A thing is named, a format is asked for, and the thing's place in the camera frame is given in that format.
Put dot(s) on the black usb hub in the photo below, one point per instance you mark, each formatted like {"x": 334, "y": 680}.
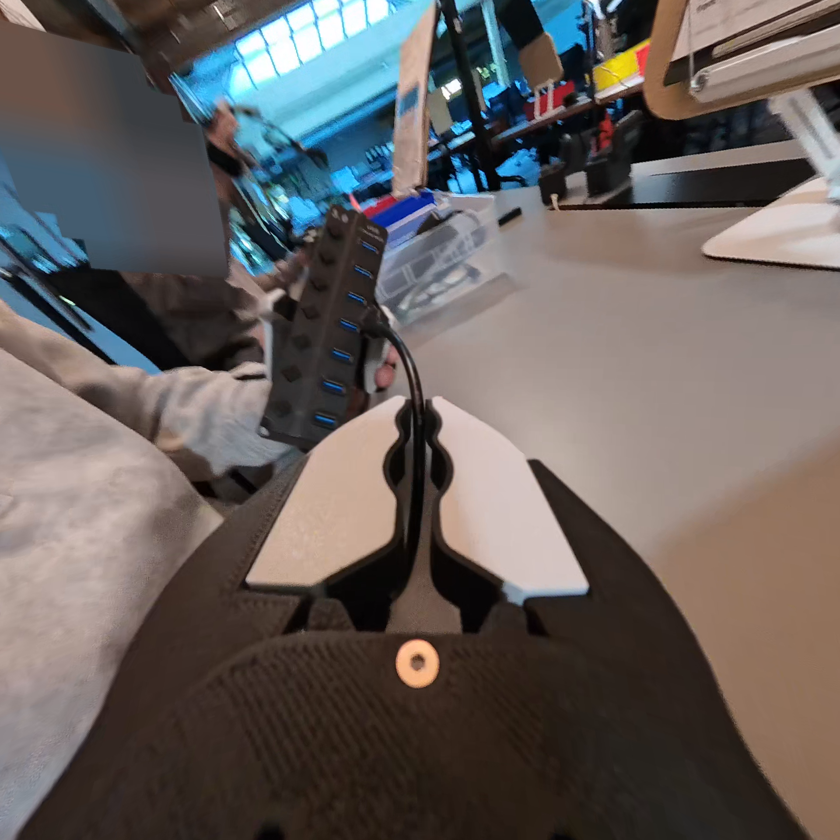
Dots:
{"x": 315, "y": 394}

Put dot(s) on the skylight window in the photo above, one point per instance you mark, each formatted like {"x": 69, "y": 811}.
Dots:
{"x": 308, "y": 33}

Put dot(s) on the grey sweatshirt sleeve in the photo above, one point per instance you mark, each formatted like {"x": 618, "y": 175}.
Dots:
{"x": 65, "y": 558}

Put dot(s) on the red plastic bin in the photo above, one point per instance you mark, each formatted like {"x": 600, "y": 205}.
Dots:
{"x": 643, "y": 54}

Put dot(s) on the brown cardboard panel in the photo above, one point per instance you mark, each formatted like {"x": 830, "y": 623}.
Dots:
{"x": 413, "y": 131}

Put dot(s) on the black charging dock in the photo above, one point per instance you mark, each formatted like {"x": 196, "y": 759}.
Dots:
{"x": 554, "y": 184}
{"x": 610, "y": 161}

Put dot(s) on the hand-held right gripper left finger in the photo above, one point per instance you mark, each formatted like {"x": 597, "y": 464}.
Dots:
{"x": 328, "y": 512}

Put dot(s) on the yellow plastic bin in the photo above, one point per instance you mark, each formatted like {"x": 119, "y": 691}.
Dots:
{"x": 617, "y": 69}

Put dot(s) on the blue plastic bin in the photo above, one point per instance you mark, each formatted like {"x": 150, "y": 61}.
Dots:
{"x": 407, "y": 207}

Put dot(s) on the clipboard on white stand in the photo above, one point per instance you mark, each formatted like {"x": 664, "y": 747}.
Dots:
{"x": 774, "y": 243}

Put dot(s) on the clear plastic container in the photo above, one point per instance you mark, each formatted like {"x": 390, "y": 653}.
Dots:
{"x": 453, "y": 262}

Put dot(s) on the grey desk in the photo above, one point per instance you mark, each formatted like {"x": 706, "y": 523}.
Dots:
{"x": 656, "y": 394}

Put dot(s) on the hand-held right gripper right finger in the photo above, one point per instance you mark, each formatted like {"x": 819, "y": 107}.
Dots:
{"x": 499, "y": 518}

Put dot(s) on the printed clipboard paper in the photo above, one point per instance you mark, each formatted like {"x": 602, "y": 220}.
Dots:
{"x": 754, "y": 19}

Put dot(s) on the person's left forearm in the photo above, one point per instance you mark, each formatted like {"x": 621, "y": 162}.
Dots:
{"x": 216, "y": 420}

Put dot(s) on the small black stick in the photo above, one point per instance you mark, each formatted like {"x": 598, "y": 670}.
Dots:
{"x": 510, "y": 216}

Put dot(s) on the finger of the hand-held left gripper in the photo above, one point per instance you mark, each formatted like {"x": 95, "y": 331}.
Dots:
{"x": 367, "y": 377}
{"x": 268, "y": 341}

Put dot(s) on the black metal pole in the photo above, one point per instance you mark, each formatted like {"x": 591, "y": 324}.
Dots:
{"x": 469, "y": 98}

